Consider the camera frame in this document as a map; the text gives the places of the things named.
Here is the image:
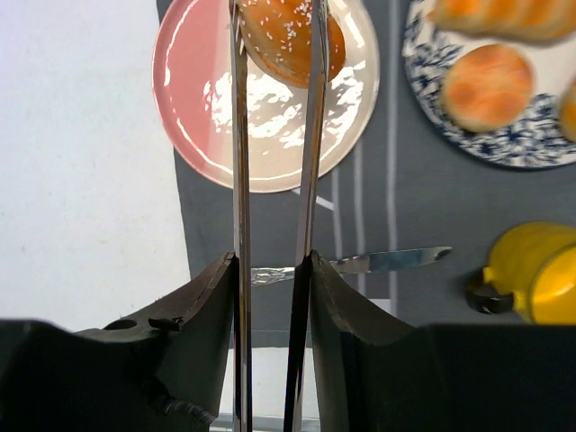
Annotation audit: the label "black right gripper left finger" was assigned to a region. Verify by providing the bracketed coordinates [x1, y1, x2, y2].
[1, 254, 237, 431]

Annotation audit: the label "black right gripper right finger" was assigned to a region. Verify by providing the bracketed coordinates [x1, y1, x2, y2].
[310, 254, 575, 431]

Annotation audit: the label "metal tongs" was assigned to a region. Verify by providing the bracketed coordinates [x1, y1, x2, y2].
[229, 1, 329, 431]

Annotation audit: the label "silver table knife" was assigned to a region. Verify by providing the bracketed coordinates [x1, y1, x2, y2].
[251, 246, 453, 286]

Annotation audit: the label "yellow mug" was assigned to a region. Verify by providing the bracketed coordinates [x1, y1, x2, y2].
[465, 221, 575, 325]

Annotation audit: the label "striped bread roll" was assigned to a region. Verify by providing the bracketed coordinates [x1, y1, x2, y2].
[559, 82, 576, 142]

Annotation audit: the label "small round bread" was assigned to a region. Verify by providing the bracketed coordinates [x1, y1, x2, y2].
[440, 44, 535, 133]

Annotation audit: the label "grey striped placemat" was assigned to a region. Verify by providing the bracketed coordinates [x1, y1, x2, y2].
[174, 1, 575, 347]

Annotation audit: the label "long bread roll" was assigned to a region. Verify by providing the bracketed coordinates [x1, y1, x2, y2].
[428, 0, 575, 43]

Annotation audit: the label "pink and cream plate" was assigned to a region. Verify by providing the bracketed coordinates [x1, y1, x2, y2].
[153, 1, 380, 194]

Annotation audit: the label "blue patterned plate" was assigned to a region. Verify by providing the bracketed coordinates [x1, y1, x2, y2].
[402, 1, 575, 169]

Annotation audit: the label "round sesame bun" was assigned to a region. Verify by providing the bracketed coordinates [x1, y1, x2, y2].
[237, 0, 347, 89]

